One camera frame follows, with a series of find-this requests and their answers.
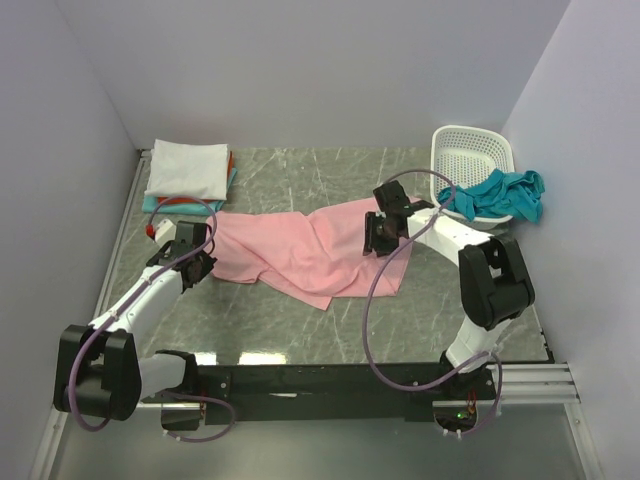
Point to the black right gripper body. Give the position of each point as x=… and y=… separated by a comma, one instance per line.
x=385, y=242

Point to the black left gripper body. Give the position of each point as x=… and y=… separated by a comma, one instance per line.
x=206, y=265

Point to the pink t shirt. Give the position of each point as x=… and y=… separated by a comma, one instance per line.
x=313, y=258

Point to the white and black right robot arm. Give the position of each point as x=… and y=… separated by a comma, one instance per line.
x=495, y=286

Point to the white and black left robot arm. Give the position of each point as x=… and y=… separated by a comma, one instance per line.
x=99, y=375

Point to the white folded t shirt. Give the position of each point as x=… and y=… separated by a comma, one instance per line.
x=183, y=169

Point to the orange folded t shirt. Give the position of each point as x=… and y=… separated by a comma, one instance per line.
x=231, y=171

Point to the white plastic laundry basket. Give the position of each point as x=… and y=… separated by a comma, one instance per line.
x=466, y=157

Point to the teal crumpled t shirt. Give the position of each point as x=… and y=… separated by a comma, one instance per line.
x=502, y=194

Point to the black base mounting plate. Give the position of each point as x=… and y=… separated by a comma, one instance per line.
x=316, y=392

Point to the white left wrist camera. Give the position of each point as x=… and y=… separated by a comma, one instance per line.
x=162, y=232

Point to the aluminium extrusion frame rail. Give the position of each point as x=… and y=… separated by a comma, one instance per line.
x=528, y=383

